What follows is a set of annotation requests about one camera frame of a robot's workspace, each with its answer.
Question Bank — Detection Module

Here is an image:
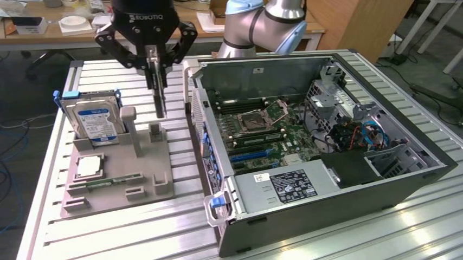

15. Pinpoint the printed packet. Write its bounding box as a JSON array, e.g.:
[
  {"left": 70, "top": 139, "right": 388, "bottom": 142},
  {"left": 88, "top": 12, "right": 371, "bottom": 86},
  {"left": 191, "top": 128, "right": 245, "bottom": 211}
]
[{"left": 88, "top": 0, "right": 110, "bottom": 14}]

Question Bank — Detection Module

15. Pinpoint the grey parts rack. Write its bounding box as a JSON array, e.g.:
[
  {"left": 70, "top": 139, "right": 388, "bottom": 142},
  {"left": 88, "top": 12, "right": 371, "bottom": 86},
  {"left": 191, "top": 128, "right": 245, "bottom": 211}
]
[{"left": 58, "top": 106, "right": 175, "bottom": 219}]

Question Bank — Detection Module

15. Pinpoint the small white box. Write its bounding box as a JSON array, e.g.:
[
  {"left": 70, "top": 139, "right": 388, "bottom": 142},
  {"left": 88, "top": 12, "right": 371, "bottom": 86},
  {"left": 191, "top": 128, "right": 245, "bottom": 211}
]
[{"left": 90, "top": 15, "right": 113, "bottom": 29}]

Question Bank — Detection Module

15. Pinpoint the blue expansion slot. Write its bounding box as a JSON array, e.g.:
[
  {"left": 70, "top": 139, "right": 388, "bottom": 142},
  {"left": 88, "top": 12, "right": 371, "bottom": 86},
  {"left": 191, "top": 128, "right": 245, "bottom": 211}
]
[{"left": 229, "top": 151, "right": 272, "bottom": 164}]

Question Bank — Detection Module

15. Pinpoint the orange envelope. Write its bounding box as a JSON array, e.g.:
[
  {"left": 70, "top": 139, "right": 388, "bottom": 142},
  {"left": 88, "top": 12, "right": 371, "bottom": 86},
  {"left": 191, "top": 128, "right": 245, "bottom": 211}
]
[{"left": 0, "top": 18, "right": 17, "bottom": 38}]

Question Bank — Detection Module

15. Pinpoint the metal socket cover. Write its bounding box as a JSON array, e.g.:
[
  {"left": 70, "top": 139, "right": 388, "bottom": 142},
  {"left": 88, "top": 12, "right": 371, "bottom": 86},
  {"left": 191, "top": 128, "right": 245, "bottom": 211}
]
[{"left": 264, "top": 97, "right": 291, "bottom": 116}]

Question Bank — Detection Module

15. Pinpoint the white paper stack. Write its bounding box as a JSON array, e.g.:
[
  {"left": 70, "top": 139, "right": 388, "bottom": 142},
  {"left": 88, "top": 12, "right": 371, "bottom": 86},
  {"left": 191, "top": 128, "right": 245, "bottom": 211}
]
[{"left": 196, "top": 12, "right": 225, "bottom": 34}]

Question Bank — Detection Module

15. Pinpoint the black open PC case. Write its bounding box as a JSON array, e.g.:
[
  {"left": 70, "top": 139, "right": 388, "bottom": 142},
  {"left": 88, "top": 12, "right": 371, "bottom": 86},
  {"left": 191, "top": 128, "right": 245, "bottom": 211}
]
[{"left": 183, "top": 53, "right": 459, "bottom": 258}]

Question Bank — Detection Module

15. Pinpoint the wooden desk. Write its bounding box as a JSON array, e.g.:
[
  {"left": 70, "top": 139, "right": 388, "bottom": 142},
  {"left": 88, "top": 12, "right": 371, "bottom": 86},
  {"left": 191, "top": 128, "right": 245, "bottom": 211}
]
[{"left": 0, "top": 0, "right": 327, "bottom": 59}]

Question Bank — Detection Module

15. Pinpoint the black stand base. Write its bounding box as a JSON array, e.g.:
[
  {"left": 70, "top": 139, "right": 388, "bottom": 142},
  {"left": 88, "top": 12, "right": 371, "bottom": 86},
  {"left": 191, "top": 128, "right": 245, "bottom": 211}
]
[{"left": 409, "top": 83, "right": 463, "bottom": 111}]

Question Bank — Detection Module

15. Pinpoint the white table frame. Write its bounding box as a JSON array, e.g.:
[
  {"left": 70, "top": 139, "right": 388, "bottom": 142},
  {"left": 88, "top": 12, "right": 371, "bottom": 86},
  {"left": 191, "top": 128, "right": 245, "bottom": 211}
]
[{"left": 396, "top": 0, "right": 463, "bottom": 74}]

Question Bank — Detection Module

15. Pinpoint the grey disk bay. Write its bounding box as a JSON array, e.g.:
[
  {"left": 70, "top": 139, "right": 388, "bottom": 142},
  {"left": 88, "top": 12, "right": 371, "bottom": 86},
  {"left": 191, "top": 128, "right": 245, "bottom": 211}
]
[{"left": 363, "top": 143, "right": 433, "bottom": 181}]

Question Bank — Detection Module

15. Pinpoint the black plastic shroud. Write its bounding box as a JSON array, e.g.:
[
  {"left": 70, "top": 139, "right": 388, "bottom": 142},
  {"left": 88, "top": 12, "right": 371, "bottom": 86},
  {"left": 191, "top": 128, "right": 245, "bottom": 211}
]
[{"left": 320, "top": 151, "right": 384, "bottom": 190}]

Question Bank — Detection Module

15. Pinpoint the brown cardboard box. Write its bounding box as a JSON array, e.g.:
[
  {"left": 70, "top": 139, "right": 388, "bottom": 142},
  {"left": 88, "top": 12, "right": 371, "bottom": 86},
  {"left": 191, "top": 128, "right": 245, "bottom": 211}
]
[{"left": 208, "top": 0, "right": 228, "bottom": 18}]

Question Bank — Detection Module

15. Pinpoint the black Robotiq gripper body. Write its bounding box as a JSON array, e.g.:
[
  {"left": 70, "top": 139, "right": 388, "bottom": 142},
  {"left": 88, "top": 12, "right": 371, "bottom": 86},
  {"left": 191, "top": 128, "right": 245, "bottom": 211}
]
[{"left": 109, "top": 0, "right": 180, "bottom": 49}]

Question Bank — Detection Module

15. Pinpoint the wooden cabinet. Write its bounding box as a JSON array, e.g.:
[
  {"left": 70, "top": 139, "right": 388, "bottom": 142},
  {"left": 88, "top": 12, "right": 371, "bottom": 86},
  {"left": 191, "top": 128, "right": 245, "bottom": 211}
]
[{"left": 317, "top": 0, "right": 416, "bottom": 64}]

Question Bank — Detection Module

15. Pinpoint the grey power supply unit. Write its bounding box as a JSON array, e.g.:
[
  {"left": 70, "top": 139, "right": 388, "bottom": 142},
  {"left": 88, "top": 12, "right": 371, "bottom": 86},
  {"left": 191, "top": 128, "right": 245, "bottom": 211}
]
[{"left": 231, "top": 159, "right": 343, "bottom": 215}]

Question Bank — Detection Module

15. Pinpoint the white box with black lid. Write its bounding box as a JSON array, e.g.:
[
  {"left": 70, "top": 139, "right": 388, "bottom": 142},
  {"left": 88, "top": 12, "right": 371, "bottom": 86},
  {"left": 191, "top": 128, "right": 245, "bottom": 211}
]
[{"left": 10, "top": 16, "right": 49, "bottom": 35}]

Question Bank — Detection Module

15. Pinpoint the green RAM stick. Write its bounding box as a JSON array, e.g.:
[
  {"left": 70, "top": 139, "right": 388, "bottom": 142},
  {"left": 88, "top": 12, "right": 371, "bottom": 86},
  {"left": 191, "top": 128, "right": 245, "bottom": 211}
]
[{"left": 85, "top": 175, "right": 142, "bottom": 190}]

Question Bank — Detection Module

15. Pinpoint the silver case handle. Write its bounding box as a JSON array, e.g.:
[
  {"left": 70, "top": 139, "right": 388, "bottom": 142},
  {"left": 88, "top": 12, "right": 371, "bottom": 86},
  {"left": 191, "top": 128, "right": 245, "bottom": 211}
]
[{"left": 203, "top": 189, "right": 235, "bottom": 227}]

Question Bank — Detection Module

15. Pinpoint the silver CPU chip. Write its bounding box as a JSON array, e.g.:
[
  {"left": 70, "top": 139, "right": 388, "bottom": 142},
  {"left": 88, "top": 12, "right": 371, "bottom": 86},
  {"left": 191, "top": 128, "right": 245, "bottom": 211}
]
[{"left": 76, "top": 155, "right": 102, "bottom": 177}]

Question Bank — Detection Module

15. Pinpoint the metal drive cage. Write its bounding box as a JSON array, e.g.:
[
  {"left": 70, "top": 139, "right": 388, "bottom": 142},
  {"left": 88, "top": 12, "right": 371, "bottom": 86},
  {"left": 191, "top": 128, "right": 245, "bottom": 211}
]
[{"left": 304, "top": 79, "right": 359, "bottom": 136}]

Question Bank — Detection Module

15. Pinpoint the white round holder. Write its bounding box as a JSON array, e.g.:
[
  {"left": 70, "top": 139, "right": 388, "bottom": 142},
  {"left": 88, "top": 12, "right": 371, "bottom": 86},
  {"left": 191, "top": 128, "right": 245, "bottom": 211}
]
[{"left": 58, "top": 15, "right": 93, "bottom": 37}]

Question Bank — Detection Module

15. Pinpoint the installed RAM stick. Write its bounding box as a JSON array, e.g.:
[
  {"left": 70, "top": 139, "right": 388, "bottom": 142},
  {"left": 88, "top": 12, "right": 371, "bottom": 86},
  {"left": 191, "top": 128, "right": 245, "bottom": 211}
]
[{"left": 233, "top": 129, "right": 284, "bottom": 145}]

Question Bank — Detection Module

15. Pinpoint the black office chair base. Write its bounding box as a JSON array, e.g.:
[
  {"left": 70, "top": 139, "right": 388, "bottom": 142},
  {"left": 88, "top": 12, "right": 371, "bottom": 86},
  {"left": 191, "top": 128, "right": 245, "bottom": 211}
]
[{"left": 21, "top": 50, "right": 74, "bottom": 80}]

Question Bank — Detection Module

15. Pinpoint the hard disk with blue caddy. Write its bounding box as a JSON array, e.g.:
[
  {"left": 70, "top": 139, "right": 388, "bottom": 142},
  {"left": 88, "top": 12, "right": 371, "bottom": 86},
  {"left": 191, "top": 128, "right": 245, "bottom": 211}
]
[{"left": 52, "top": 88, "right": 122, "bottom": 148}]

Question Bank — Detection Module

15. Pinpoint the blue data wire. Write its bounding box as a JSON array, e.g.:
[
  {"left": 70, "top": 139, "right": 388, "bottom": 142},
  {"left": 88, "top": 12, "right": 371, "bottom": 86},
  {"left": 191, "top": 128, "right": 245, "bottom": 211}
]
[{"left": 361, "top": 118, "right": 391, "bottom": 151}]

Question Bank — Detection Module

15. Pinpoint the blue floor cable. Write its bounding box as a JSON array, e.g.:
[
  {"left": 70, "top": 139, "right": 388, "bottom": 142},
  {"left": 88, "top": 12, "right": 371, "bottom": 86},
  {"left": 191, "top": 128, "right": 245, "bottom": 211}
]
[{"left": 0, "top": 127, "right": 30, "bottom": 233}]

